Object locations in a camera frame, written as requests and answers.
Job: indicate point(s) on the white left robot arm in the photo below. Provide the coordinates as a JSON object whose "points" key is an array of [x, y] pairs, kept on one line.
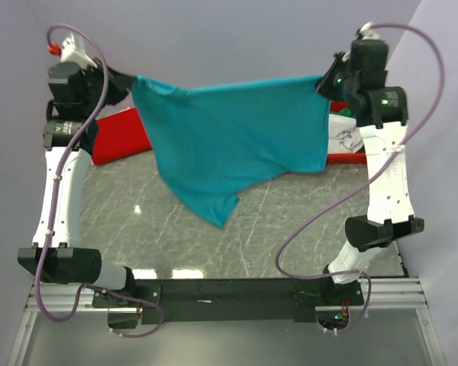
{"points": [[56, 254]]}

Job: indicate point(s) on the green t-shirt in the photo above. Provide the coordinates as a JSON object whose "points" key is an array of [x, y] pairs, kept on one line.
{"points": [[346, 112]]}

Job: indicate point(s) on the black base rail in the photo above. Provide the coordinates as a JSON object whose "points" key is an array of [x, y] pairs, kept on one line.
{"points": [[190, 300]]}

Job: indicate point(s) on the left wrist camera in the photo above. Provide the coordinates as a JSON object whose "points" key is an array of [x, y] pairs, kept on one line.
{"points": [[72, 49]]}

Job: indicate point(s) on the aluminium frame rail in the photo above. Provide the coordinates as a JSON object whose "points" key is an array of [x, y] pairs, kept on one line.
{"points": [[386, 294]]}

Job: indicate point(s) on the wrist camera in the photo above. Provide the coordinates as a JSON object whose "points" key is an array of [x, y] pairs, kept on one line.
{"points": [[72, 49], [366, 32]]}

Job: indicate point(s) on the teal t-shirt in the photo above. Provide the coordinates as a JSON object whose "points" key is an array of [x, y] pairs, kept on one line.
{"points": [[212, 142]]}

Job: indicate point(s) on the folded red t-shirt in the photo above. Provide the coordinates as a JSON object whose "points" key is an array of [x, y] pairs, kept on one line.
{"points": [[119, 136]]}

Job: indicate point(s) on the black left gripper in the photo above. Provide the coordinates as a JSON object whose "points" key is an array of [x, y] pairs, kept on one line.
{"points": [[120, 85]]}

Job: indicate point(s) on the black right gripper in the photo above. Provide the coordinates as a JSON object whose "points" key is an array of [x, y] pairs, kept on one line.
{"points": [[324, 87]]}

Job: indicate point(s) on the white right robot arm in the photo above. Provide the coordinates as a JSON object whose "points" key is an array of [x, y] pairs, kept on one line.
{"points": [[390, 215]]}

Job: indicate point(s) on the red plastic bin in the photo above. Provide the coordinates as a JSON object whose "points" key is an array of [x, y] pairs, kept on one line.
{"points": [[358, 158]]}

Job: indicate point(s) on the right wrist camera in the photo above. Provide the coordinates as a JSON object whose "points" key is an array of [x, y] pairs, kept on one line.
{"points": [[366, 32]]}

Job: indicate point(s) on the crumpled white t-shirt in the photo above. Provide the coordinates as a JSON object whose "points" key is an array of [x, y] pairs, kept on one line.
{"points": [[343, 135]]}

